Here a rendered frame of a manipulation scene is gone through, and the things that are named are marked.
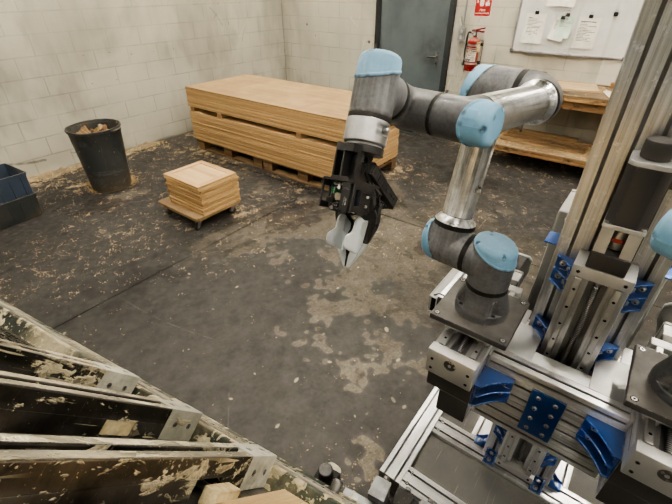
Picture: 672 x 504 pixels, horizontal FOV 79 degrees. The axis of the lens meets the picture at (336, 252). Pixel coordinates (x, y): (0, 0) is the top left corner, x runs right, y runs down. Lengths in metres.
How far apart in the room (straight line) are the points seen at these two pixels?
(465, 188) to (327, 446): 1.44
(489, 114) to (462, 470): 1.50
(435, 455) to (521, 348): 0.76
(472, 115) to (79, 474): 0.72
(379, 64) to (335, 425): 1.80
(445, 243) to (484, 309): 0.21
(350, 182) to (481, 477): 1.48
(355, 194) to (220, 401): 1.83
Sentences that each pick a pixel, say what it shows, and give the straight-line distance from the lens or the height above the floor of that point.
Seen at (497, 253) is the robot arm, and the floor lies 1.26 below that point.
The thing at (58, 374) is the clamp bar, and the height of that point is 1.11.
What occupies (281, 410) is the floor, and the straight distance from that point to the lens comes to 2.27.
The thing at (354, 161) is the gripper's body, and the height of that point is 1.59.
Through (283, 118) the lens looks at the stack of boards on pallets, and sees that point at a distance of 4.45.
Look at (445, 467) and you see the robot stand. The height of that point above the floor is 0.21.
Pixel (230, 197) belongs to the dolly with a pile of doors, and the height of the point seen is 0.19.
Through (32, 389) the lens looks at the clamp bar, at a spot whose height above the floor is 1.32.
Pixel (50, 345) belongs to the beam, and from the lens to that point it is 1.58.
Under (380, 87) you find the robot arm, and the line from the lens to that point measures 0.71.
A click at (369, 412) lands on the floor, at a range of 2.25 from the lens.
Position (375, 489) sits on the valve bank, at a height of 0.76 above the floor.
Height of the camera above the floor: 1.84
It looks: 34 degrees down
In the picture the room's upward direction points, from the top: straight up
